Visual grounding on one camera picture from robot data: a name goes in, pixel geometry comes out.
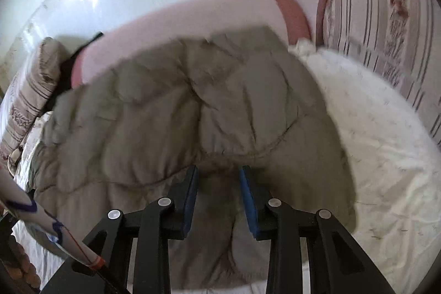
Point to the striped floral pillow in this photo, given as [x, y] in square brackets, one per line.
[386, 32]
[31, 94]

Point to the grey-green hooded puffer jacket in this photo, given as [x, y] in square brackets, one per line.
[172, 108]

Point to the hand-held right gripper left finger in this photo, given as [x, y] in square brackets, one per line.
[191, 197]

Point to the white printed duvet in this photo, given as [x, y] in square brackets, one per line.
[379, 177]

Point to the pink padded headboard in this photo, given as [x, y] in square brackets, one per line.
[179, 25]

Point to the brown beaded mat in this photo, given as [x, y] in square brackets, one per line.
[26, 268]

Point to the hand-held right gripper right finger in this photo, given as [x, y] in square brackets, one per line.
[247, 201]

